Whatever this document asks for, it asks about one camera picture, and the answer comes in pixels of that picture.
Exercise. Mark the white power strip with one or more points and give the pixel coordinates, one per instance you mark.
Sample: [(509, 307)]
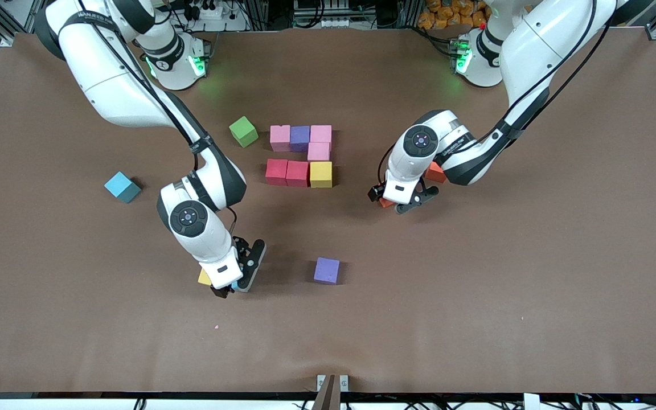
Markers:
[(231, 23)]

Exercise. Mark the red foam block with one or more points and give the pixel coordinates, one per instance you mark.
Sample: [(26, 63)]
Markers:
[(297, 174), (276, 172)]

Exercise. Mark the cyan foam block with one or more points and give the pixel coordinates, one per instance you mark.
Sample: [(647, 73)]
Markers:
[(237, 286), (121, 185)]

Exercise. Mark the silver metal bracket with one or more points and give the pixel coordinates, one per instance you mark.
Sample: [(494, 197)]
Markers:
[(344, 382)]

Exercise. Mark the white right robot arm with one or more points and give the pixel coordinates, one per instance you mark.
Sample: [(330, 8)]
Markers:
[(188, 219)]

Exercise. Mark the pink foam block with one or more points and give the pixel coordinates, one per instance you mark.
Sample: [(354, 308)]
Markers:
[(318, 152), (280, 138), (321, 134)]

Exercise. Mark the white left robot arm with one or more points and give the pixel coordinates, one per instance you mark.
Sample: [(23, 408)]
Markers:
[(419, 139)]

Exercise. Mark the brown table cover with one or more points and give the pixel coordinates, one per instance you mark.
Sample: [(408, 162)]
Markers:
[(328, 330)]

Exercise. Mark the green foam block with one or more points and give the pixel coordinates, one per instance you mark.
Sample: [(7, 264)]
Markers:
[(243, 131)]

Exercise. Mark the orange foam block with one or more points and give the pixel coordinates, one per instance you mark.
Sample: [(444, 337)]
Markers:
[(435, 172), (386, 203)]

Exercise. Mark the yellow foam block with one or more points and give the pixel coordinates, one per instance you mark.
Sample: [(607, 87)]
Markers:
[(321, 174), (204, 277)]

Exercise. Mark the white equipment rack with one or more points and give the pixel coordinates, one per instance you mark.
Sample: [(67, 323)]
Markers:
[(328, 23)]

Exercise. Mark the pile of orange objects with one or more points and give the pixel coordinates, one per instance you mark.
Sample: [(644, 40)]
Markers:
[(442, 14)]

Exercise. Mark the purple foam block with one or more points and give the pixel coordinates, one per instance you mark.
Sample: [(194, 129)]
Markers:
[(300, 138), (327, 270)]

